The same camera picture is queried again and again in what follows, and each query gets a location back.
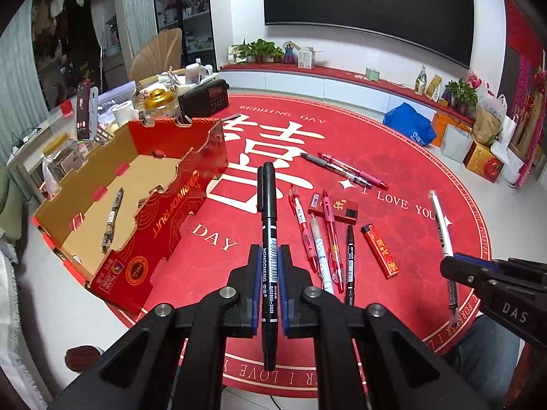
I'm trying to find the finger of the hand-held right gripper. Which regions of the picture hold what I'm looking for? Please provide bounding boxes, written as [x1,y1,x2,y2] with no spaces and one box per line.
[440,257,497,296]
[453,254,502,274]

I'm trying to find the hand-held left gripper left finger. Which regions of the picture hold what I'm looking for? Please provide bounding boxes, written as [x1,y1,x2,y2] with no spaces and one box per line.
[47,244,263,410]

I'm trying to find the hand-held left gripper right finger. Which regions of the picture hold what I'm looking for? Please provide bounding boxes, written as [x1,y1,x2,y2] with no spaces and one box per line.
[280,244,505,410]

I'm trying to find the thick black marker pen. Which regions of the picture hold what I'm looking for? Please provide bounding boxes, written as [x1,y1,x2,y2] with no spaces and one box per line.
[257,161,278,372]

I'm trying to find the red cardboard box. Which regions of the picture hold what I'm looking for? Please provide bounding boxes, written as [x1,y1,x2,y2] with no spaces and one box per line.
[32,116,229,317]

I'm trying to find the long white pen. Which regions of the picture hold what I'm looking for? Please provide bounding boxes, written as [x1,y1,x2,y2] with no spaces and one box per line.
[428,190,460,327]

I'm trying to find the white cartoon pen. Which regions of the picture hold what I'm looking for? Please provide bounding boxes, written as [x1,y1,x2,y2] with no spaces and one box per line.
[310,214,335,295]

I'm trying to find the person's leg in jeans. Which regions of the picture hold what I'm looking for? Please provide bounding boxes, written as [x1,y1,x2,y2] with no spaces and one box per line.
[455,314,524,410]

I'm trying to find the thin black marker pen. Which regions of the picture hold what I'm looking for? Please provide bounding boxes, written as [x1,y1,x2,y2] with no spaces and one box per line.
[344,224,357,306]

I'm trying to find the pink clear click pen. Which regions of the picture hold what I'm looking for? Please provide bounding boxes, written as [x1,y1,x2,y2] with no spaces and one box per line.
[320,189,346,295]

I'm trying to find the red grip clear pen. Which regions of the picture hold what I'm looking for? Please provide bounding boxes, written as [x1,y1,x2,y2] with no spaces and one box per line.
[288,184,319,272]

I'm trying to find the red lighter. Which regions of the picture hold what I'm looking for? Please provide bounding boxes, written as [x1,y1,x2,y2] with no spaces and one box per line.
[361,224,401,278]

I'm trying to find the red and gold gift box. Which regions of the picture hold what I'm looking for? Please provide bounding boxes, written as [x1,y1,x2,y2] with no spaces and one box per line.
[464,141,505,183]

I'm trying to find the small red box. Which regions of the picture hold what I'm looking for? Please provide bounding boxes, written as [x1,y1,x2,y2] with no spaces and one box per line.
[308,199,359,223]

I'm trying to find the white shopping bags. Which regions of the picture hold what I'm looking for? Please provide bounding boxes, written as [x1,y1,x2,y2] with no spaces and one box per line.
[491,113,531,185]

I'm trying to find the white paper bag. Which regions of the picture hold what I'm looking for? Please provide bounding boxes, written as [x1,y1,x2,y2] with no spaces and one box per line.
[440,122,474,164]

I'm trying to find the pink gel pen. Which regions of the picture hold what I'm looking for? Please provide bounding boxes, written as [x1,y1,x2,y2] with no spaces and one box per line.
[342,166,389,191]

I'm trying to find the black grip gel pen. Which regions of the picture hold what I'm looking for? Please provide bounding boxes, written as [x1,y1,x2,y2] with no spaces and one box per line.
[300,152,372,189]

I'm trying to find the brown paper bag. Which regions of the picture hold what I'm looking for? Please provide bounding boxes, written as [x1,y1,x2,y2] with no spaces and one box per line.
[472,105,503,146]

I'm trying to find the orange paper bag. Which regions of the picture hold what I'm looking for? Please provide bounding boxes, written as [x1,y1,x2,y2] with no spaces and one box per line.
[429,112,456,148]

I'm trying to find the round red rug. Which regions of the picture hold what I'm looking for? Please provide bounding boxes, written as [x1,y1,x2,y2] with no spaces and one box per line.
[92,93,496,398]

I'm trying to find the blue plastic bag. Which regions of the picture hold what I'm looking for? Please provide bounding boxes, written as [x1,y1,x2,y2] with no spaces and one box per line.
[383,102,437,146]

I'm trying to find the dark grey gel pen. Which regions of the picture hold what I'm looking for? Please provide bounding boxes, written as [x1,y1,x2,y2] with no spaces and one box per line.
[101,187,124,254]

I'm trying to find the potted plant red flowers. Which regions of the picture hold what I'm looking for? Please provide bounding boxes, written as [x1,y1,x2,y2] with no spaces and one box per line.
[444,78,479,114]

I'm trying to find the gold snack bag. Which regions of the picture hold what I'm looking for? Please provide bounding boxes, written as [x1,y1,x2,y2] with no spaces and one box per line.
[426,74,443,102]

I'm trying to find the red slipper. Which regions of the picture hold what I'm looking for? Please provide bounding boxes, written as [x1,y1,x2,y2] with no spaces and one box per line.
[66,346,103,372]

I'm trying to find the black radio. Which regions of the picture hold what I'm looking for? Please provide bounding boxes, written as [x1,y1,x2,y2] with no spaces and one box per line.
[177,79,230,118]

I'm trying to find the glass jar gold lid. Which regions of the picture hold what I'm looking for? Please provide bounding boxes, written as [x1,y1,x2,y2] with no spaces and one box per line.
[132,87,178,122]

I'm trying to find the white mug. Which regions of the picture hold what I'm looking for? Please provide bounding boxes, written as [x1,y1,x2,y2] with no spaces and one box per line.
[112,102,137,126]

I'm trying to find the low red-topped bench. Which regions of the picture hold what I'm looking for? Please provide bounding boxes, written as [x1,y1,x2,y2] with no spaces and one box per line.
[218,63,477,124]

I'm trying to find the small white box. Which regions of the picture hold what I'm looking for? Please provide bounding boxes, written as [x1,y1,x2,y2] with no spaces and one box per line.
[297,46,317,69]

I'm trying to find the green potted plant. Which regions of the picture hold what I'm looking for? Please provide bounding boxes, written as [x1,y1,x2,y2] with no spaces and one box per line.
[235,38,285,64]

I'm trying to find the tall dark box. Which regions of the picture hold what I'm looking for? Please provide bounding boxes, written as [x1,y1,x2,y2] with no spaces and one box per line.
[75,80,99,139]

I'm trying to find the beige shell-back chair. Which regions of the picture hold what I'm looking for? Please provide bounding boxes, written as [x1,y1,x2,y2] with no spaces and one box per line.
[129,28,184,82]

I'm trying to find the black television screen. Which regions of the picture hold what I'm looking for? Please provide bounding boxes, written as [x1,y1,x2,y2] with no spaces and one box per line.
[262,0,476,69]

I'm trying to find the glass display cabinet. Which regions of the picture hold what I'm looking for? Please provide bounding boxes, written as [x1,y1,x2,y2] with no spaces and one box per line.
[151,0,216,69]

